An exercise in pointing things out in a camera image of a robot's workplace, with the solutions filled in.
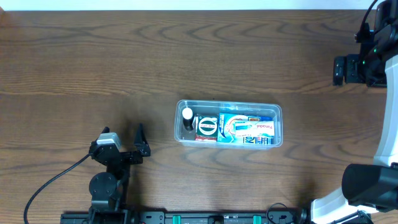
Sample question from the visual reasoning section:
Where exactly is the clear plastic container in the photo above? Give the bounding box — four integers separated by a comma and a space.
174, 100, 283, 150

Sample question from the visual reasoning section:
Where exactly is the left black cable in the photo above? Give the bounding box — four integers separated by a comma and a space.
23, 152, 93, 224

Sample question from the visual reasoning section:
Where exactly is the right black cable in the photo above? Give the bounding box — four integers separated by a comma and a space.
354, 0, 379, 44

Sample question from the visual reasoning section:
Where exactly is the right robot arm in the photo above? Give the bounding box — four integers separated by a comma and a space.
297, 0, 397, 223

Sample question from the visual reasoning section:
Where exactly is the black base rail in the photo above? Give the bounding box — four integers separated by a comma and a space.
60, 208, 310, 224

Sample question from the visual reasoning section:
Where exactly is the blue cooling patch box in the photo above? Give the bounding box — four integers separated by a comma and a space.
217, 113, 275, 145

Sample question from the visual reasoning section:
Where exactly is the black cable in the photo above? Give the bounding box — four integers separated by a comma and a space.
354, 0, 379, 44
23, 152, 93, 224

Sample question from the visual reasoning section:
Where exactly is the red small box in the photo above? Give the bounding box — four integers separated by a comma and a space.
195, 136, 217, 142

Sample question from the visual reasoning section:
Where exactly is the green Zam-Buk tin box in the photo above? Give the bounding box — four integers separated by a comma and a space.
197, 114, 218, 138

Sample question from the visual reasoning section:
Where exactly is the white Panadol box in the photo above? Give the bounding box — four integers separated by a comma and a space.
234, 121, 275, 138

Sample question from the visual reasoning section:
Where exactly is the dark bottle white cap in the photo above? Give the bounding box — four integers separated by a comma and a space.
182, 107, 195, 131

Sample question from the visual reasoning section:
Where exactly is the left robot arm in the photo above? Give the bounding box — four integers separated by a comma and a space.
88, 124, 150, 223

